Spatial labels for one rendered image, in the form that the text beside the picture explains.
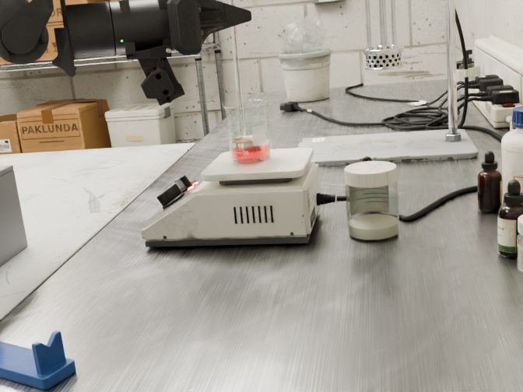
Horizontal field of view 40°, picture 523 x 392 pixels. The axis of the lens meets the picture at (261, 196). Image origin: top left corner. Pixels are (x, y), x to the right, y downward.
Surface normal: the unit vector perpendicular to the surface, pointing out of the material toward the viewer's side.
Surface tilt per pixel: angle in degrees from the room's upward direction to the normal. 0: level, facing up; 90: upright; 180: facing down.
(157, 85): 90
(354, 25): 90
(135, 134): 92
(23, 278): 0
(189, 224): 90
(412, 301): 0
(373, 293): 0
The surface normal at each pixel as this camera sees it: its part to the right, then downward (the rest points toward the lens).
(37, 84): -0.14, 0.28
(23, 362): -0.09, -0.96
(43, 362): 0.85, 0.06
